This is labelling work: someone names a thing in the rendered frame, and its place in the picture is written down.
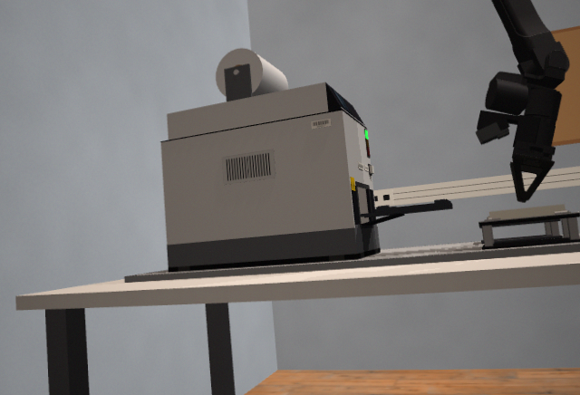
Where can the white cylinder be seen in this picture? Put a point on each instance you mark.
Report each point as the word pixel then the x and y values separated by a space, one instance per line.
pixel 265 78

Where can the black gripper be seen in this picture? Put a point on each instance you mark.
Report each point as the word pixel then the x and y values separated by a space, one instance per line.
pixel 533 163

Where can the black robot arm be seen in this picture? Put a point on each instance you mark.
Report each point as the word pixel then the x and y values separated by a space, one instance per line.
pixel 531 90

